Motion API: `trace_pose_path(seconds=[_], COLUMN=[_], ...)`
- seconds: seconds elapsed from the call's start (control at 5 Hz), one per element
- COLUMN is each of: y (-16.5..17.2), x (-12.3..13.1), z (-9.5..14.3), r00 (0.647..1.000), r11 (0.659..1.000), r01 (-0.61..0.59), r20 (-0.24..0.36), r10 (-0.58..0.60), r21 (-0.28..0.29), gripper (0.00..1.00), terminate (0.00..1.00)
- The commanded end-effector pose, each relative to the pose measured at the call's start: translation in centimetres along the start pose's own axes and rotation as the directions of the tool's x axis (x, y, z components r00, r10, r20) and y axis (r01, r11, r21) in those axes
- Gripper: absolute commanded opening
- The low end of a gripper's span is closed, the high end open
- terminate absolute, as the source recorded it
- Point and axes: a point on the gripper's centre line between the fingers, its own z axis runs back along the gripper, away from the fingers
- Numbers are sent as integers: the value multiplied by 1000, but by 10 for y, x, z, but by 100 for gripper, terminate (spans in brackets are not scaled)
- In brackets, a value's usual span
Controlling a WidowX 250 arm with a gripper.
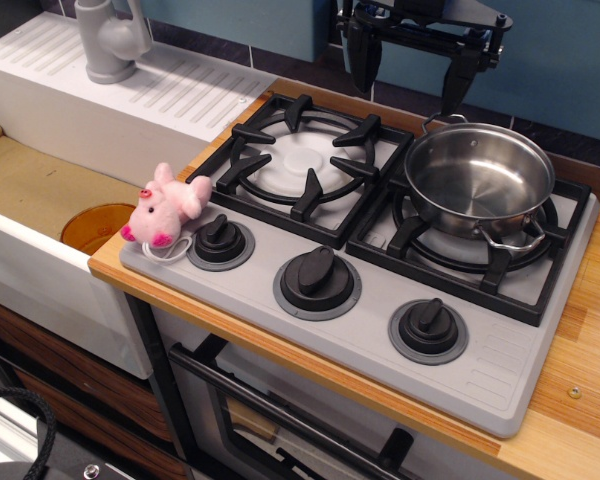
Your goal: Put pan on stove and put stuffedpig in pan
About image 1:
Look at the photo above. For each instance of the black burner grate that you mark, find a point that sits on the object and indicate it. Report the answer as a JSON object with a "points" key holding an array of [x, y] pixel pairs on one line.
{"points": [[304, 169], [529, 287]]}

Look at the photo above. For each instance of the black left stove knob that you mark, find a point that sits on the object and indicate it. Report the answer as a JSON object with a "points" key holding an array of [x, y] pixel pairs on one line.
{"points": [[221, 245]]}

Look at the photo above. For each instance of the black right burner grate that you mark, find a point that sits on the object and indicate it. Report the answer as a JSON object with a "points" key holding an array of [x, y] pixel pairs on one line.
{"points": [[529, 287]]}

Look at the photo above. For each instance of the grey toy stove top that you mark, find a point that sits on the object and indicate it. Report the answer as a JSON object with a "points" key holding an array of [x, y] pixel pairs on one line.
{"points": [[489, 385]]}

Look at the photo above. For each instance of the stainless steel pan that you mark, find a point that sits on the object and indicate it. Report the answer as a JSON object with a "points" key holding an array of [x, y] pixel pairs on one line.
{"points": [[480, 181]]}

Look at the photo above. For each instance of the wooden drawer cabinet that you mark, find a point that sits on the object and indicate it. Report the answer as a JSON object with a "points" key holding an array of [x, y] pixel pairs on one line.
{"points": [[94, 401]]}

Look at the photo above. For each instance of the black right stove knob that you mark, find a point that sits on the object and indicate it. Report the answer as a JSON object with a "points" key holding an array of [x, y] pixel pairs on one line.
{"points": [[428, 332]]}

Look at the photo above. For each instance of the pink stuffed pig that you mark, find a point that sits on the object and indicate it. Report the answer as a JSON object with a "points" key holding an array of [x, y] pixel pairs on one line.
{"points": [[164, 206]]}

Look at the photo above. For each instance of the black stove knob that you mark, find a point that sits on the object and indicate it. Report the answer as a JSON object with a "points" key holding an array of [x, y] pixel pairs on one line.
{"points": [[428, 332], [221, 245], [317, 286]]}

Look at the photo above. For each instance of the grey toy faucet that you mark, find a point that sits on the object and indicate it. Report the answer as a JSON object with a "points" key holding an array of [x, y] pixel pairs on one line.
{"points": [[111, 45]]}

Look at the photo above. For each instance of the oven door with handle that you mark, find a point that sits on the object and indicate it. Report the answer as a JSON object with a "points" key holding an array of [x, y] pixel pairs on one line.
{"points": [[266, 422]]}

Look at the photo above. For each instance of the black middle stove knob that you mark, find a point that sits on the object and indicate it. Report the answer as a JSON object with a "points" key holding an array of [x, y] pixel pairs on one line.
{"points": [[317, 286]]}

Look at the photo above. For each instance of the white toy sink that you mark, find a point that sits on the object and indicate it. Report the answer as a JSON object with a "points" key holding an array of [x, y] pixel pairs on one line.
{"points": [[68, 144]]}

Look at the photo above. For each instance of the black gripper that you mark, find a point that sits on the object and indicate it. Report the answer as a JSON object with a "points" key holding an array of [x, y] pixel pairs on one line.
{"points": [[468, 33]]}

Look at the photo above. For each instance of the black left burner grate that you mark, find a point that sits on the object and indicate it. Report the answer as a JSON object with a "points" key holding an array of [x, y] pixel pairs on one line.
{"points": [[304, 169]]}

